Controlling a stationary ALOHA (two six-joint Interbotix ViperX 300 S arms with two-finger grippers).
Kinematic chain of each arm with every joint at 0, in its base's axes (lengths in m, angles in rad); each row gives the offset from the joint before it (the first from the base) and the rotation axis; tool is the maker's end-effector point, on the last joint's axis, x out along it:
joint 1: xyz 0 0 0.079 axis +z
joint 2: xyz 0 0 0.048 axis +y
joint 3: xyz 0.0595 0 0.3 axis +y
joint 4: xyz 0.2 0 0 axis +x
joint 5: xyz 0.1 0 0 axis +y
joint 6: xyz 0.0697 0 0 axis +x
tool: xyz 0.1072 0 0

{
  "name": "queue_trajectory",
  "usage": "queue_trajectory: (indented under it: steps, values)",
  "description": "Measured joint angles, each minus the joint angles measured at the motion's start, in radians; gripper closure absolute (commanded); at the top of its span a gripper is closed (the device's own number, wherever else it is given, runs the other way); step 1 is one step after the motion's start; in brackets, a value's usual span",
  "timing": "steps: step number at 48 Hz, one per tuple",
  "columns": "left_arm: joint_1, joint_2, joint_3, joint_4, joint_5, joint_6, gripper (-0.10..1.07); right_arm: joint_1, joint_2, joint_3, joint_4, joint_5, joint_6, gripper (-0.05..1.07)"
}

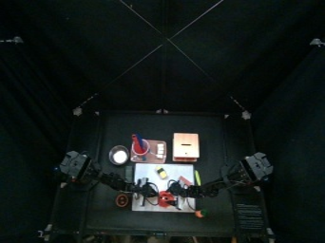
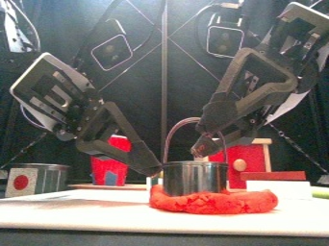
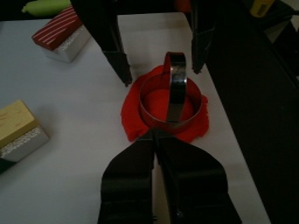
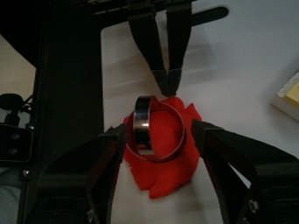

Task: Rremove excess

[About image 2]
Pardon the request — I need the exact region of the red felt cup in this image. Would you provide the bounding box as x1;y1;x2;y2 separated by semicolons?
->
88;134;132;187

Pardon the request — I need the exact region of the white cutting board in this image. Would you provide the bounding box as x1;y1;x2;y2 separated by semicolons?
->
0;187;329;238

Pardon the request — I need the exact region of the round metal cutter with handle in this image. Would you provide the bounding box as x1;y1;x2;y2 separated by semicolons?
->
162;116;230;197

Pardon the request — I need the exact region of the red play dough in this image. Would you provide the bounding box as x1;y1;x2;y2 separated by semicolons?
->
148;184;279;215

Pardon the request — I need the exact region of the white rectangular block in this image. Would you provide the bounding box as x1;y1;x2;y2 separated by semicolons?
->
246;180;313;200

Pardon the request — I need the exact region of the vertical metal frame pole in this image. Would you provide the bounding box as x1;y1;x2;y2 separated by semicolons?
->
160;0;170;165

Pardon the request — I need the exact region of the thin wooden board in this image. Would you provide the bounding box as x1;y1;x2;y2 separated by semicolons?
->
67;183;148;192

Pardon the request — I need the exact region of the dark red flat block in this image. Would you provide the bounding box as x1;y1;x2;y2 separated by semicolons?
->
239;170;309;183

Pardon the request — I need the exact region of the red wooden box with knob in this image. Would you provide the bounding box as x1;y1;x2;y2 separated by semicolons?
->
207;137;274;190

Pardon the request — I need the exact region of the metal tin with red dot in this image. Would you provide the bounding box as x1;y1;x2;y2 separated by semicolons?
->
2;162;72;199

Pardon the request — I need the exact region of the green toy piece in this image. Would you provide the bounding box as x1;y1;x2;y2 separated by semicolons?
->
311;186;329;200

